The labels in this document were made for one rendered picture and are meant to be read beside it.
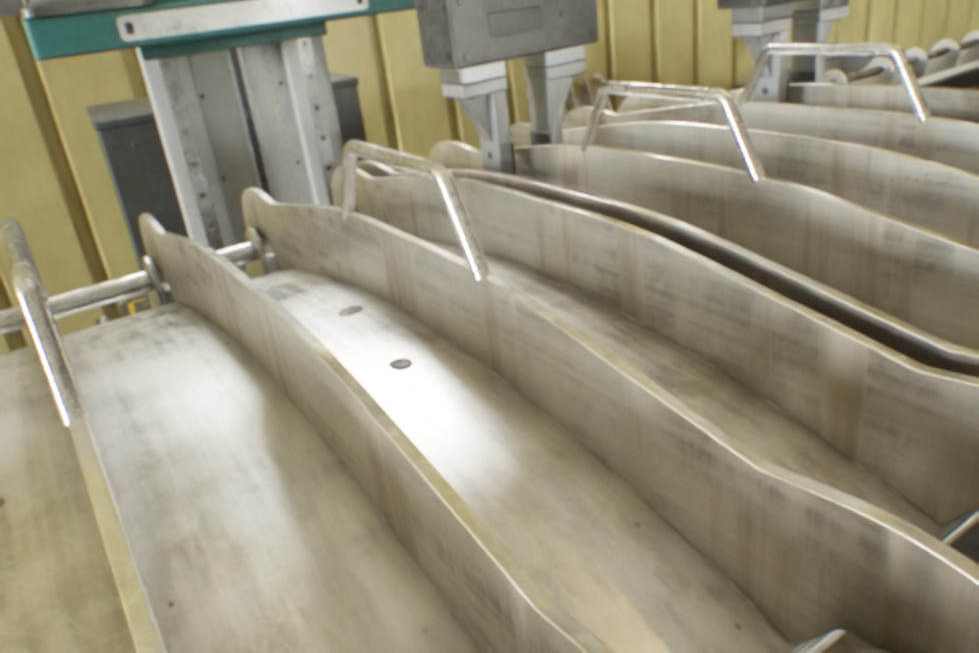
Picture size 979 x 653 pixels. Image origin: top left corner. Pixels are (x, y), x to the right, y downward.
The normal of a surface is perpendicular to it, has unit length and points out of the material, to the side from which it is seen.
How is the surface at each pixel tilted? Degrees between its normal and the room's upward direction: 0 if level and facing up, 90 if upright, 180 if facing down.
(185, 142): 90
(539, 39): 90
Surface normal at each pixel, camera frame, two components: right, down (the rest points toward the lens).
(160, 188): 0.47, 0.29
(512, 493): -0.01, -0.86
